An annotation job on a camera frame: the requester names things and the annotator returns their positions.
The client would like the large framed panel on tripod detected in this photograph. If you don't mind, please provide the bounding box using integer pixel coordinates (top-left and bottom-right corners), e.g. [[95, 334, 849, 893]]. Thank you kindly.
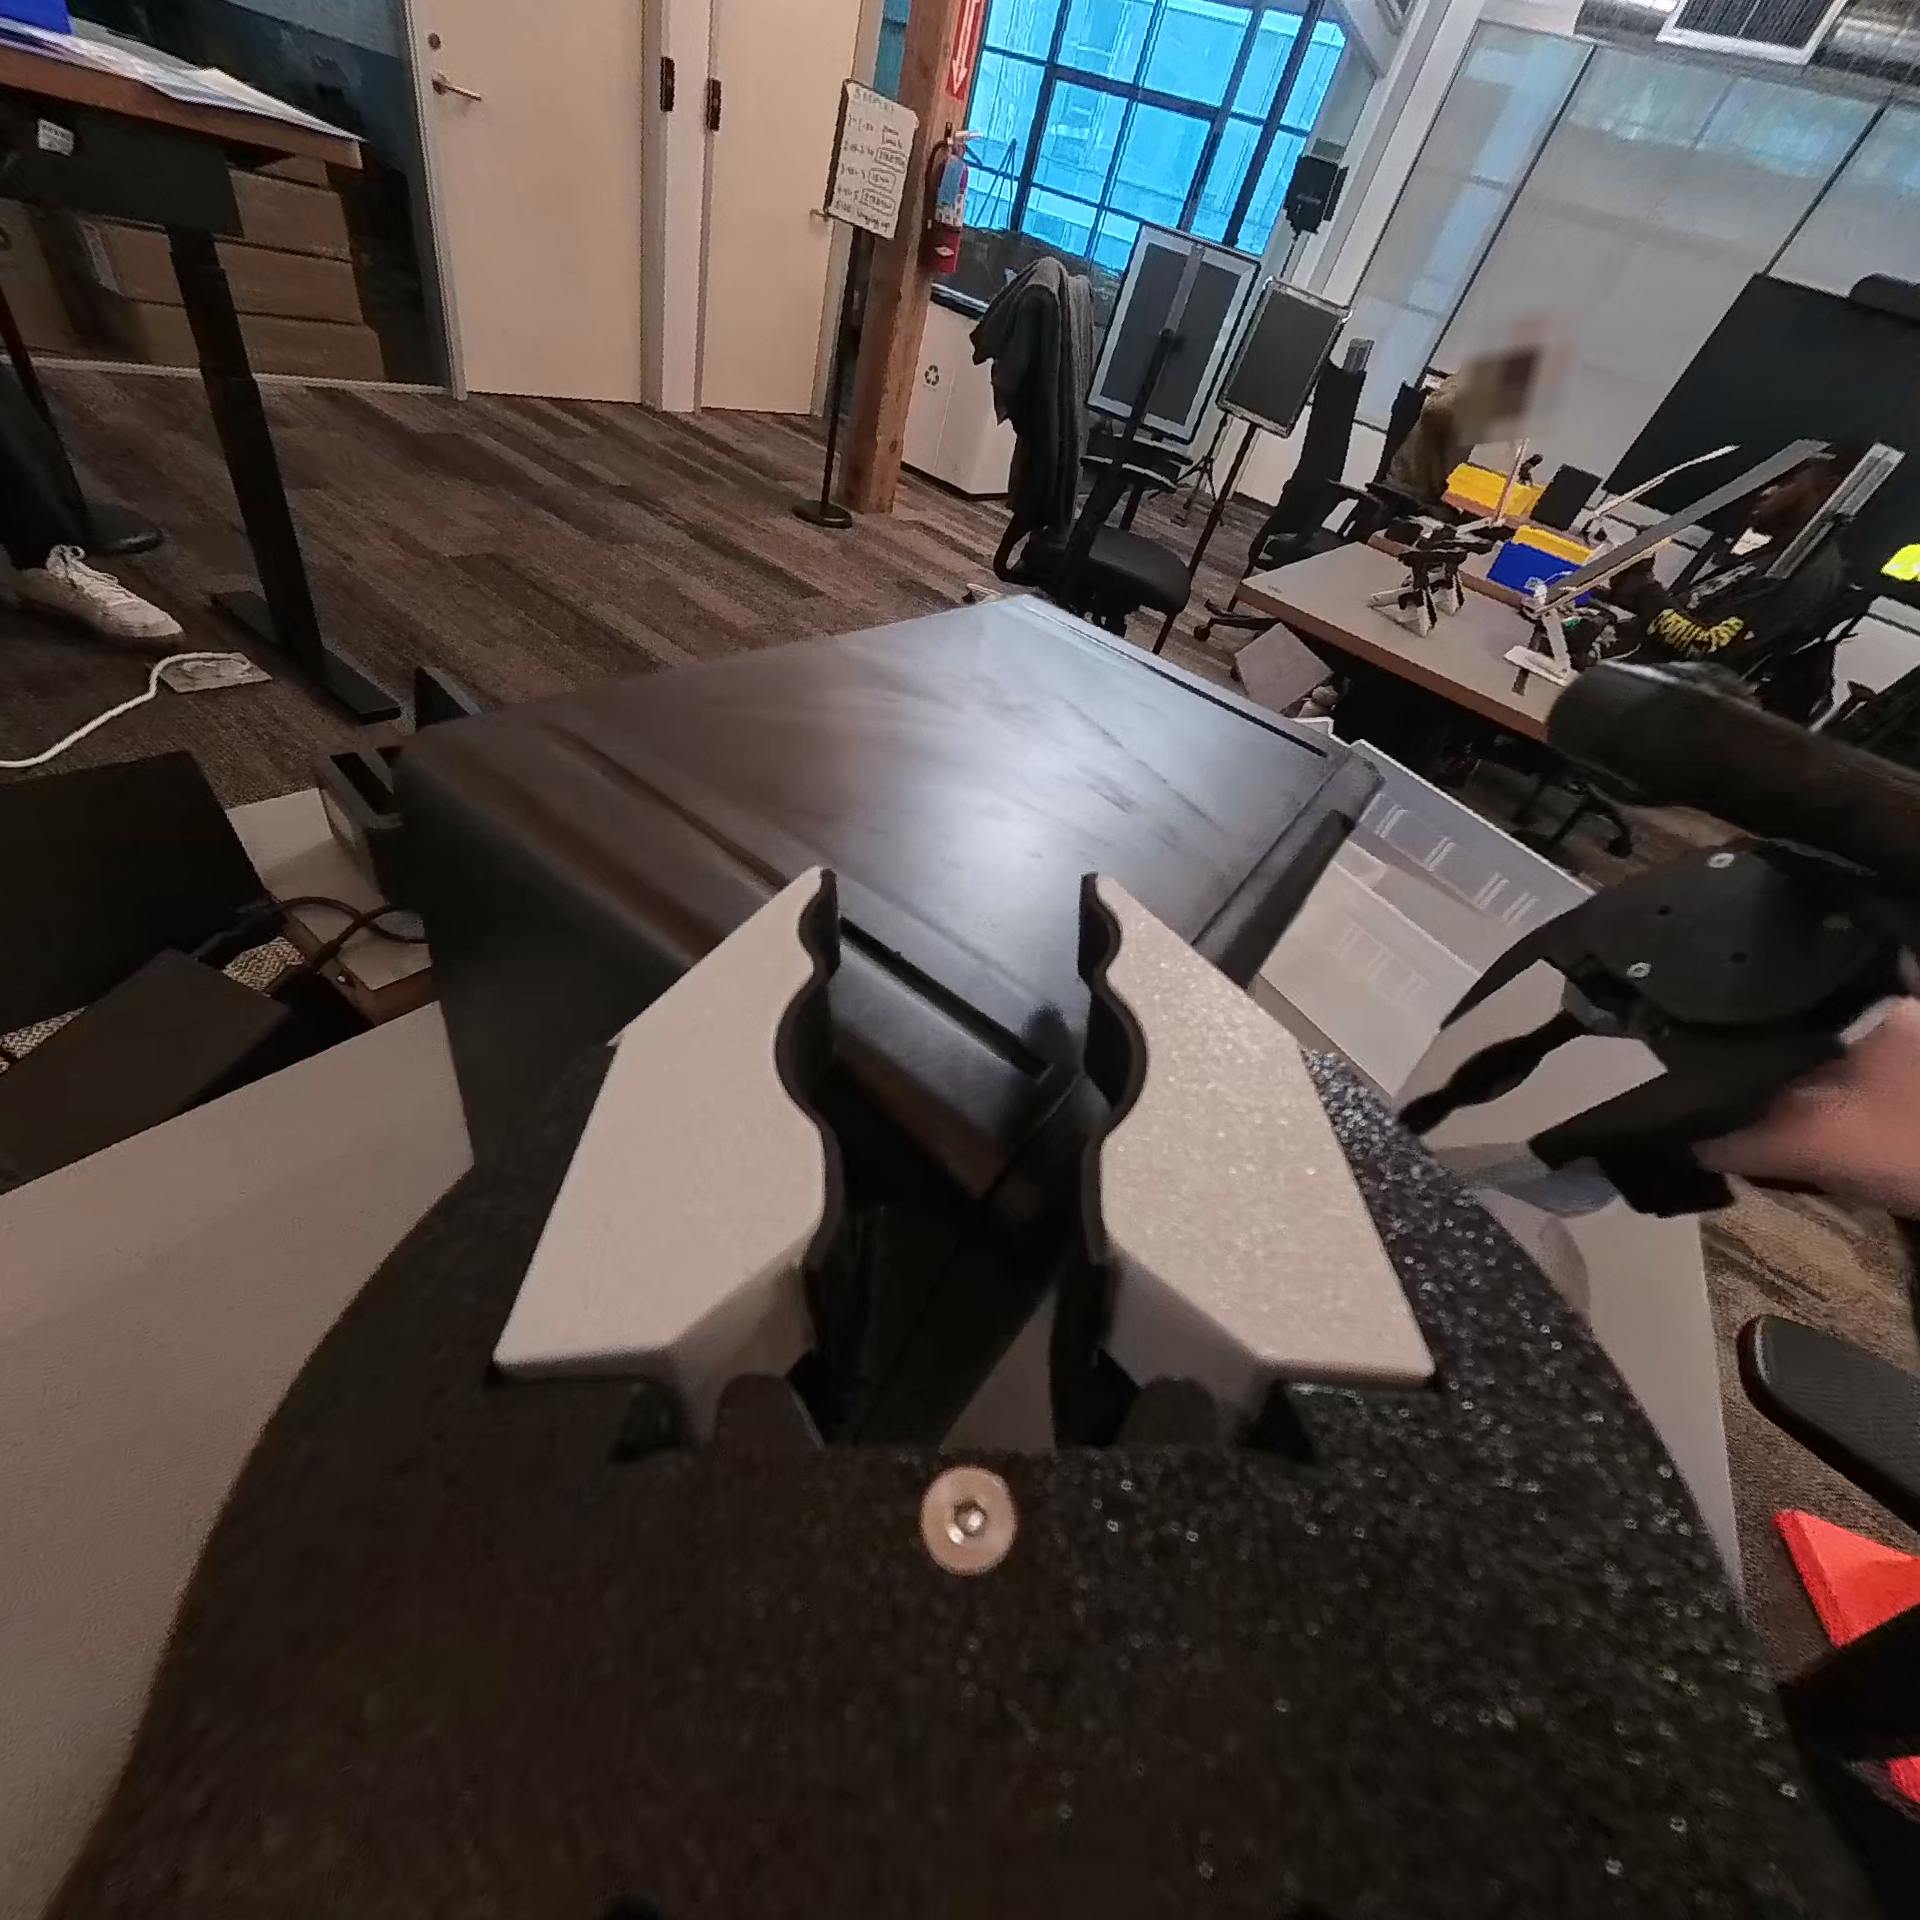
[[1084, 223, 1263, 519]]

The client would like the large grid window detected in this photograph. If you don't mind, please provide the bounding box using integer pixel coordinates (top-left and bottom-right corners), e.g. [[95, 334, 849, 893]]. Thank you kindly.
[[959, 0, 1355, 280]]

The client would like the blue bin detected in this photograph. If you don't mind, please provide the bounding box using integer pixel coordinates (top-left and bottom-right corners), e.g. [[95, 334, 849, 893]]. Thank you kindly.
[[1490, 522, 1595, 597]]

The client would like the dark grey jacket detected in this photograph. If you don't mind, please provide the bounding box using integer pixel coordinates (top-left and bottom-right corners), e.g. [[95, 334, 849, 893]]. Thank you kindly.
[[970, 256, 1098, 553]]

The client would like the small framed panel on tripod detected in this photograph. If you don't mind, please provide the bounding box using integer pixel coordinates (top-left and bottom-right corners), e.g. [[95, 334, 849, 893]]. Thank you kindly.
[[1177, 277, 1354, 600]]

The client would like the black drawer cabinet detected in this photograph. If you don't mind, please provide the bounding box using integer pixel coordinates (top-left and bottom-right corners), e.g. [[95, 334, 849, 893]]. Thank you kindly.
[[394, 592, 1385, 1449]]

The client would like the small black tripod device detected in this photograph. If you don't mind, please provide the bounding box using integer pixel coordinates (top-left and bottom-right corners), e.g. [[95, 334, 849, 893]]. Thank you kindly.
[[1366, 522, 1517, 639]]

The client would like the white door with handle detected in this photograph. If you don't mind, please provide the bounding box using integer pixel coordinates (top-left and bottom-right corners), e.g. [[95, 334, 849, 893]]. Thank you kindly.
[[403, 0, 666, 408]]

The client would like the grey work table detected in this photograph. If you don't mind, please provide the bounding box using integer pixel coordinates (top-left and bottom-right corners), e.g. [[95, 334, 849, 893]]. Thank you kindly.
[[1234, 537, 1636, 857]]

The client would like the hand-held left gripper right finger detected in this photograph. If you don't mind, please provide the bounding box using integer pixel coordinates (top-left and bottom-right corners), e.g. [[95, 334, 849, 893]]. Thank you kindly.
[[1057, 873, 1439, 1443]]

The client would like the large black board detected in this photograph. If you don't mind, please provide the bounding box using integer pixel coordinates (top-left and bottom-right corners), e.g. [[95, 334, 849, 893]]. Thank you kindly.
[[1603, 272, 1920, 520]]

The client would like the black flat panel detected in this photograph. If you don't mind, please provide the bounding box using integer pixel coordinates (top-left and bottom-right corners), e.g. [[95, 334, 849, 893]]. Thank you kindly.
[[0, 746, 274, 1039]]

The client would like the person's right hand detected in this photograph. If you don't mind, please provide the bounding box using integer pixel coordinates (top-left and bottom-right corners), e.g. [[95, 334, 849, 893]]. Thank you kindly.
[[1697, 994, 1920, 1215]]

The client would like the black cable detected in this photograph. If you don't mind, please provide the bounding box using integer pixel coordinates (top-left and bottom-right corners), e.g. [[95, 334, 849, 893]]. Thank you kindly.
[[193, 893, 433, 963]]

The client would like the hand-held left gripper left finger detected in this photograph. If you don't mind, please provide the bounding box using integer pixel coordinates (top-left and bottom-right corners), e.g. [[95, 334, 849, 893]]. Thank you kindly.
[[492, 864, 845, 1425]]

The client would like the clear plastic drawer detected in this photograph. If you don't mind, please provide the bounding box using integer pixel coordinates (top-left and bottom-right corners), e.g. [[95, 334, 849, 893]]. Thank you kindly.
[[1253, 738, 1599, 1055]]

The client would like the black box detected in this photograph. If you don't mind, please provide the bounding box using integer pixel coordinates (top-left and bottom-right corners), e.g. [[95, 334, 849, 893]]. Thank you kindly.
[[0, 946, 298, 1190]]

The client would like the white recycling bin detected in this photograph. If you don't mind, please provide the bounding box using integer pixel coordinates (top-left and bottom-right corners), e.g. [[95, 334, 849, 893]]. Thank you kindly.
[[901, 289, 1025, 498]]

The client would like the white door with hinges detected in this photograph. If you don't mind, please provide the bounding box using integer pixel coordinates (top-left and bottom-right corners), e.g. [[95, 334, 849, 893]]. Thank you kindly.
[[694, 0, 890, 416]]

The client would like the black high-back office chair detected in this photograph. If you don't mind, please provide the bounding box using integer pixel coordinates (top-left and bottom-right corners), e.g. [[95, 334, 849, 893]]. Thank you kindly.
[[1198, 357, 1431, 635]]

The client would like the wooden pillar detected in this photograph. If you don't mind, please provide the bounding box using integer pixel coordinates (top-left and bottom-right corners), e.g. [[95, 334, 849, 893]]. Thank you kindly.
[[836, 0, 987, 515]]

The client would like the black chair armrest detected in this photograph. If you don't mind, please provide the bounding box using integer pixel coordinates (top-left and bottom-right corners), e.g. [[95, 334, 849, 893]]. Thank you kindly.
[[1737, 1315, 1920, 1520]]

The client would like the white air vent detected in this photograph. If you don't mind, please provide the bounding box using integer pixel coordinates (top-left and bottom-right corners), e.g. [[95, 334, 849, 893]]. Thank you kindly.
[[1655, 0, 1855, 66]]

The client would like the orange plastic piece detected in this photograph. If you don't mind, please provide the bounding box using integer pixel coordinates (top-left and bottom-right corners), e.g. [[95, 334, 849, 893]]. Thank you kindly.
[[1774, 1506, 1920, 1800]]

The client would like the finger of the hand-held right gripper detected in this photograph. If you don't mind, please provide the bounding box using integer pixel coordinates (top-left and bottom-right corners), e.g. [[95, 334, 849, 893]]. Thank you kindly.
[[1393, 1007, 1670, 1161], [1437, 896, 1618, 1039]]

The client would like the whiteboard sign on stand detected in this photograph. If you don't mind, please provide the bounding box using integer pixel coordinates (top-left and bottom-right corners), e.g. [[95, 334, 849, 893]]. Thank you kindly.
[[791, 77, 921, 529]]

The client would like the red fire extinguisher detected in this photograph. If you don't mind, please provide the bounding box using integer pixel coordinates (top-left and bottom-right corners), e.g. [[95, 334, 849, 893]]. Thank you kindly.
[[917, 129, 985, 277]]

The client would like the yellow bin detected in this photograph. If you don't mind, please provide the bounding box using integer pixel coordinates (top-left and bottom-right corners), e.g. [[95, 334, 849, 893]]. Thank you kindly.
[[1439, 459, 1547, 529]]

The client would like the wooden standing desk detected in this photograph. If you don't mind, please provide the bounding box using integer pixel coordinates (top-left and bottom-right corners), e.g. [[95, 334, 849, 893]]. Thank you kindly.
[[0, 37, 404, 725]]

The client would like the white cable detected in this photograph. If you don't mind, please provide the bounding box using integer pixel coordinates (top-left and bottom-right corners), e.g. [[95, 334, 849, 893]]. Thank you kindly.
[[0, 651, 193, 770]]

